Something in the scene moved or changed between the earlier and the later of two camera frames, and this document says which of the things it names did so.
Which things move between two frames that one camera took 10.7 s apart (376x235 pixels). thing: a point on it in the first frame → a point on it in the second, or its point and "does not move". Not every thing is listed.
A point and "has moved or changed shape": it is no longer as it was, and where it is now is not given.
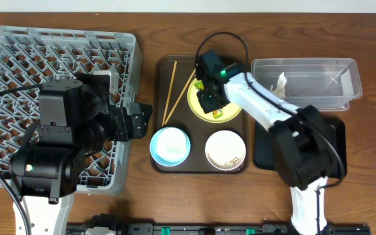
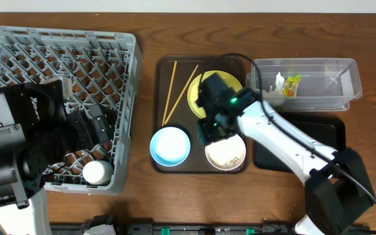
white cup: (172, 143) → (98, 172)
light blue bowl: (170, 146) does not move
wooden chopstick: (172, 79) does not move
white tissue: (280, 89) does not move
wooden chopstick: (180, 96) does not move
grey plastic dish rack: (19, 57) does not move
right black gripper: (208, 102) → (208, 132)
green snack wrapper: (217, 114) has moved or changed shape
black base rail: (216, 229) does not move
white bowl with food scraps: (225, 150) does not move
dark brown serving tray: (172, 76) does not move
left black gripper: (137, 119) → (88, 127)
